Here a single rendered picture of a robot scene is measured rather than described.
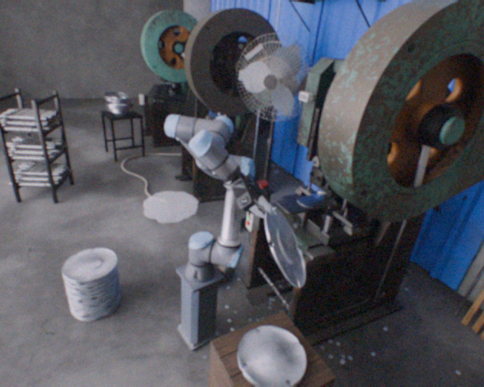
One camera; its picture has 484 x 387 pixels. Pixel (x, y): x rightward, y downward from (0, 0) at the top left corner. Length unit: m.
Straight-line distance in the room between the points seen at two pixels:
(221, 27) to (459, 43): 1.79
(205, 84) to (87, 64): 5.35
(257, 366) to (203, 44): 2.17
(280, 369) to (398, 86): 1.15
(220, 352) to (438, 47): 1.39
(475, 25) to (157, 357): 1.97
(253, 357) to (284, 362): 0.13
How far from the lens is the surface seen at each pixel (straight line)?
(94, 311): 2.12
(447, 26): 1.25
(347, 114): 1.10
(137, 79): 7.96
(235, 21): 2.73
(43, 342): 2.17
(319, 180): 1.69
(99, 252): 2.15
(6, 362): 2.16
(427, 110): 1.36
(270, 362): 1.48
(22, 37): 7.84
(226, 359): 1.50
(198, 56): 2.65
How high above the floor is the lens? 1.58
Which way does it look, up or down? 27 degrees down
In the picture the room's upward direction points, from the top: 6 degrees clockwise
